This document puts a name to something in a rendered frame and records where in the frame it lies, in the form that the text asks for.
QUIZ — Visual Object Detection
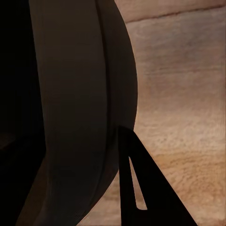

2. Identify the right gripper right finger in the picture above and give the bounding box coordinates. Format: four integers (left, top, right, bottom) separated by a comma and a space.
118, 125, 198, 226

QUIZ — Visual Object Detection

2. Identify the cauldron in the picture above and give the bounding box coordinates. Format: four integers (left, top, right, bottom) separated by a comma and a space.
0, 0, 138, 226

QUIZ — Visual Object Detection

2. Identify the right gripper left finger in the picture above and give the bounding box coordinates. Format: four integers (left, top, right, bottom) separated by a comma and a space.
0, 126, 46, 226

